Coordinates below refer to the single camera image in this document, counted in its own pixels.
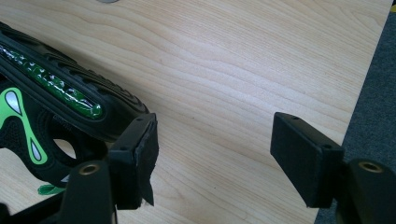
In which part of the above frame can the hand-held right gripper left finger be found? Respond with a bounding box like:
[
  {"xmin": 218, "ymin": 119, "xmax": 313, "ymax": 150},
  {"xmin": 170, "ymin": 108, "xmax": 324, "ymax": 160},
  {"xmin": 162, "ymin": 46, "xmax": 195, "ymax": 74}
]
[{"xmin": 107, "ymin": 112, "xmax": 160, "ymax": 211}]

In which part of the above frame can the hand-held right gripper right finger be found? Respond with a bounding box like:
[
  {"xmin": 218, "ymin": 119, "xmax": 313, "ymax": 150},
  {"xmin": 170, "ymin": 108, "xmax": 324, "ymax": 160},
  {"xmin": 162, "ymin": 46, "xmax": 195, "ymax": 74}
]
[{"xmin": 269, "ymin": 112, "xmax": 346, "ymax": 209}]

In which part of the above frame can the black green sneaker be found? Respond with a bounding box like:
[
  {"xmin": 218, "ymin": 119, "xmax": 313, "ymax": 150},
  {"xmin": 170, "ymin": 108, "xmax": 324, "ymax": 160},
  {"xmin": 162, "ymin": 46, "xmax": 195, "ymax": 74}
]
[{"xmin": 0, "ymin": 21, "xmax": 150, "ymax": 196}]

